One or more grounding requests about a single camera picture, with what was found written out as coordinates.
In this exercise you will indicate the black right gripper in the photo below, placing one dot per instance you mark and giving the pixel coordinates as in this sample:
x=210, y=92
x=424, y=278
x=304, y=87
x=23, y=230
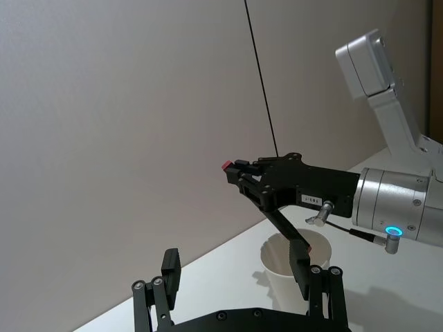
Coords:
x=311, y=185

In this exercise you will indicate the white paper cup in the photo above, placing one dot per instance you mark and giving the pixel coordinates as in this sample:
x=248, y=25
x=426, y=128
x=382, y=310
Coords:
x=278, y=288

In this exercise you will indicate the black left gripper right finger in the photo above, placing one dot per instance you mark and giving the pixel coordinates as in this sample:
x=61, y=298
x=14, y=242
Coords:
x=323, y=294

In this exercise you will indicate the white table cloth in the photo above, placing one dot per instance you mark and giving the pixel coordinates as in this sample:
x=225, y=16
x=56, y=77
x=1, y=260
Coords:
x=221, y=280

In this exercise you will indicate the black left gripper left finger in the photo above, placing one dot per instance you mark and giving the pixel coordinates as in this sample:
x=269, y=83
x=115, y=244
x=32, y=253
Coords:
x=171, y=276

